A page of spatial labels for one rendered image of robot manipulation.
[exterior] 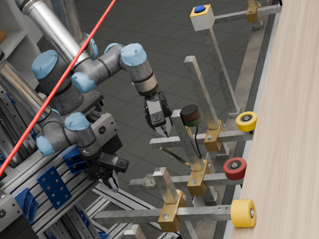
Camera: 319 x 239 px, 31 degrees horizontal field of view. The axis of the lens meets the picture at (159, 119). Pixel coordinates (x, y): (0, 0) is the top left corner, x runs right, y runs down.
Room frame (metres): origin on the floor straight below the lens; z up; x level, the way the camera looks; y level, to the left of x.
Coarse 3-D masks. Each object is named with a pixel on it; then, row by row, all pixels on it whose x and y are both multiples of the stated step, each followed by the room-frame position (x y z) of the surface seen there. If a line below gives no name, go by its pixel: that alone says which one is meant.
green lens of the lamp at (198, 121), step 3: (198, 117) 1.56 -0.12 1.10; (201, 117) 1.58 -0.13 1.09; (195, 120) 1.56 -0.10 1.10; (198, 120) 1.56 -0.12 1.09; (201, 120) 1.57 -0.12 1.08; (186, 123) 1.57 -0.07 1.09; (189, 123) 1.56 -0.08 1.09; (192, 123) 1.56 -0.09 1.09; (195, 123) 1.56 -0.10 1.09; (198, 123) 1.56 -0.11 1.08; (189, 126) 1.56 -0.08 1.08; (192, 126) 1.56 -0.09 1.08
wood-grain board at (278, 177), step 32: (288, 0) 2.45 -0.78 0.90; (288, 32) 2.18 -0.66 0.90; (288, 64) 1.94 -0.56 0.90; (288, 96) 1.75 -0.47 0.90; (256, 128) 1.65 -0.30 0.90; (288, 128) 1.57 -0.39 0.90; (256, 160) 1.49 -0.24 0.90; (288, 160) 1.42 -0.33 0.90; (256, 192) 1.35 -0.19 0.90; (288, 192) 1.29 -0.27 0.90; (256, 224) 1.22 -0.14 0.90; (288, 224) 1.17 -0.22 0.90
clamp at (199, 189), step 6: (204, 162) 1.63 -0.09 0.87; (204, 168) 1.59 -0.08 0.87; (192, 174) 1.59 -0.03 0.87; (198, 174) 1.58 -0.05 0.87; (204, 174) 1.57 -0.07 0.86; (198, 180) 1.55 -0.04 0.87; (192, 186) 1.53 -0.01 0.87; (198, 186) 1.52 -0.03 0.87; (204, 186) 1.54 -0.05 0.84; (192, 192) 1.54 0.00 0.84; (198, 192) 1.53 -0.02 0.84; (204, 192) 1.53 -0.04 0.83
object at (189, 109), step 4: (184, 108) 1.61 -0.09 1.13; (188, 108) 1.60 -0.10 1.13; (192, 108) 1.59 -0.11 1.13; (196, 108) 1.58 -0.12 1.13; (184, 112) 1.58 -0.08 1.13; (188, 112) 1.57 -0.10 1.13; (192, 112) 1.56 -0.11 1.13; (192, 120) 1.56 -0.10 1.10; (188, 128) 1.60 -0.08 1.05; (196, 132) 1.59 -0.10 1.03; (196, 136) 1.59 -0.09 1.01; (196, 140) 1.60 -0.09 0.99; (196, 144) 1.60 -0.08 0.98; (200, 156) 1.60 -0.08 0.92
